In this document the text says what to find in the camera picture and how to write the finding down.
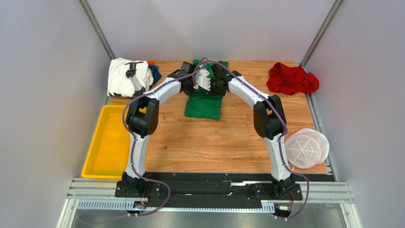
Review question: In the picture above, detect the green t shirt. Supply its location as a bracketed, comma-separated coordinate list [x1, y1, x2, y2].
[184, 59, 229, 121]

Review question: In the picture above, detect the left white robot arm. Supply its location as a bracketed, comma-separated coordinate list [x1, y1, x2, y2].
[122, 62, 198, 188]

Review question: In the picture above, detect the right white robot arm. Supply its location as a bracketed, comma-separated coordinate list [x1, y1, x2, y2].
[211, 61, 295, 192]

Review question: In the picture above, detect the blue t shirt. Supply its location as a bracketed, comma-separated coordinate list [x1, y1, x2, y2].
[148, 64, 162, 86]

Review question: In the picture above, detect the orange t shirt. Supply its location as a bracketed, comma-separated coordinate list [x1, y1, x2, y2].
[147, 60, 155, 66]

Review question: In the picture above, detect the white printed t shirt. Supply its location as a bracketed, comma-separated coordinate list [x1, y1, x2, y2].
[107, 58, 154, 97]

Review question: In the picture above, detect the red t shirt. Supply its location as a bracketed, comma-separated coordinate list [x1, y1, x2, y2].
[266, 62, 319, 95]

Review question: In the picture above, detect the white pink round basket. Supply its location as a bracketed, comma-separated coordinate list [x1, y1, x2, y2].
[285, 128, 329, 169]

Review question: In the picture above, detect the yellow plastic bin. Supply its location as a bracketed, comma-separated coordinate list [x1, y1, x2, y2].
[81, 104, 130, 180]

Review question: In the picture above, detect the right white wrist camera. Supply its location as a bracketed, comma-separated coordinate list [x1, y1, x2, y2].
[193, 76, 211, 91]

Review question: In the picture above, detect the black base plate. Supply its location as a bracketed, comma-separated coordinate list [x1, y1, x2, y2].
[115, 172, 306, 209]

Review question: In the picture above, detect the right aluminium frame post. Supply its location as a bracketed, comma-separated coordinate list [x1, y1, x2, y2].
[299, 0, 345, 68]

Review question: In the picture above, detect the aluminium frame post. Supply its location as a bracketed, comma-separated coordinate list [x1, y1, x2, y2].
[78, 0, 116, 60]
[299, 0, 345, 68]

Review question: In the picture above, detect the left aluminium frame post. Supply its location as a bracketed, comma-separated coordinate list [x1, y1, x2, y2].
[78, 0, 116, 60]

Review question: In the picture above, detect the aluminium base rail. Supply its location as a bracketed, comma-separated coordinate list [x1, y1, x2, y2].
[57, 178, 362, 228]

